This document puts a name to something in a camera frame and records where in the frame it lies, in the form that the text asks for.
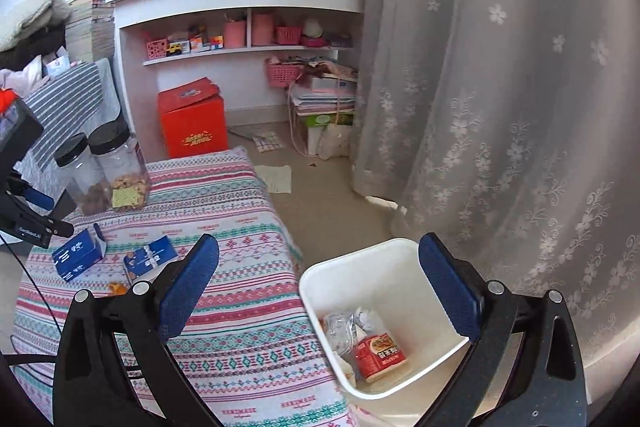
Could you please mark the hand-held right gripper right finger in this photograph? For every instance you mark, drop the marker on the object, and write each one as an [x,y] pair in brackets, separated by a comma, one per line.
[450,287]

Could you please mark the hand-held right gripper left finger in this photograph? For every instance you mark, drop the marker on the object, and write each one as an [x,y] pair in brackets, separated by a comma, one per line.
[187,292]

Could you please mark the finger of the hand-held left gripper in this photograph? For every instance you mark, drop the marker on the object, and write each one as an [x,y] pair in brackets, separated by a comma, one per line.
[40,200]
[57,227]

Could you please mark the blue cardboard box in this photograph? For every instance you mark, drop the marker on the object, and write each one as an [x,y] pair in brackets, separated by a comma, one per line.
[75,259]

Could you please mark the blue snack packet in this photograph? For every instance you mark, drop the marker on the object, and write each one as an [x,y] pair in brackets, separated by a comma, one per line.
[150,257]

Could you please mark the orange peel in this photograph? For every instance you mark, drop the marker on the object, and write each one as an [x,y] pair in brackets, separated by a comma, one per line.
[119,289]

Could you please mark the white paper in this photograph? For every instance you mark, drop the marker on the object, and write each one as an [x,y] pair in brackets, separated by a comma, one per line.
[370,319]

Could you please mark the white trash bin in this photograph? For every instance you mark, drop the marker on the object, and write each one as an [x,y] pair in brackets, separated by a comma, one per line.
[360,277]

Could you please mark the red snack bag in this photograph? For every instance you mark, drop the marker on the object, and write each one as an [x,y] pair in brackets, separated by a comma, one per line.
[380,357]

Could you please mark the clear plastic bottle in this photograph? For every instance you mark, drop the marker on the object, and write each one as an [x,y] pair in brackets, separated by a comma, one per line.
[340,329]

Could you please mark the orange cushion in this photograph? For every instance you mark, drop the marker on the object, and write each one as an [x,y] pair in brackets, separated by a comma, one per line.
[6,97]

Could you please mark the plastic jar with brown nuts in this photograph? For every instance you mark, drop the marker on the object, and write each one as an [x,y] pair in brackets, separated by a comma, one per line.
[80,177]

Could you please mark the pink white garment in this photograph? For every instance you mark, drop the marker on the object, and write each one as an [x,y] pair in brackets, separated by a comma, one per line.
[20,79]

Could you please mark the round table with patterned cloth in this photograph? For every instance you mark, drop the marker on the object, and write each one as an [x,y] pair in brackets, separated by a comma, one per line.
[240,332]

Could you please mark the striped quilted sofa cover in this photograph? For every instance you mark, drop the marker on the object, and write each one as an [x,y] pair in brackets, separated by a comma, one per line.
[70,92]

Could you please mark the small blue white box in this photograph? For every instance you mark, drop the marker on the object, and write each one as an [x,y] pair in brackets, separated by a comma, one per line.
[57,64]

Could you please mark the dark clothing pile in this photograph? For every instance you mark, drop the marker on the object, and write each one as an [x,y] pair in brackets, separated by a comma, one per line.
[35,49]

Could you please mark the plastic jar with yellow snacks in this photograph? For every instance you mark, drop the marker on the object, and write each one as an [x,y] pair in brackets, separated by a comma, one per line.
[120,167]

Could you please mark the cream fleece blanket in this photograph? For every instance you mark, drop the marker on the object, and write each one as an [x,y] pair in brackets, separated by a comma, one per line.
[30,19]

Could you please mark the stack of books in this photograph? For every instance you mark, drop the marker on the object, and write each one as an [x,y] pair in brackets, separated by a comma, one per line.
[90,32]

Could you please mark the pale green floor cloth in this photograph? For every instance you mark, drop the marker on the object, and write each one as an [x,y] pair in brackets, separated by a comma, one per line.
[274,179]

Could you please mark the pink lattice basket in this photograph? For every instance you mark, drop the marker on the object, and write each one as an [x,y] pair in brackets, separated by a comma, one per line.
[156,48]

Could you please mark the checked floor cloth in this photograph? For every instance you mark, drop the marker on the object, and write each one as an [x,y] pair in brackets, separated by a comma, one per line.
[266,142]

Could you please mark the red cardboard box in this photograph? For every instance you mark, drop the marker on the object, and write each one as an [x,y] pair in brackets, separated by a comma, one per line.
[195,122]

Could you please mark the yellow toy car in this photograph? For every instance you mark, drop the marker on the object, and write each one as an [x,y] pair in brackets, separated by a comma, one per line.
[174,49]

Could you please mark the white bag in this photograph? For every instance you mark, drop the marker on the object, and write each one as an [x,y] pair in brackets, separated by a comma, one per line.
[335,142]

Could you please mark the grey floral curtain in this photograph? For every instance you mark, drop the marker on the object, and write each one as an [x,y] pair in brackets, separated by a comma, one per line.
[500,107]

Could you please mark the pile of papers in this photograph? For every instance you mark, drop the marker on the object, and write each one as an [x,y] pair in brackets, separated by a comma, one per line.
[320,99]

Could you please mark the large pink basket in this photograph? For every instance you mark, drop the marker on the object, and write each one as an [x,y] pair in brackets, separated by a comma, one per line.
[282,74]

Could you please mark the pink cup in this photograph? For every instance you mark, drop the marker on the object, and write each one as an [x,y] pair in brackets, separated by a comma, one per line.
[262,29]
[235,34]

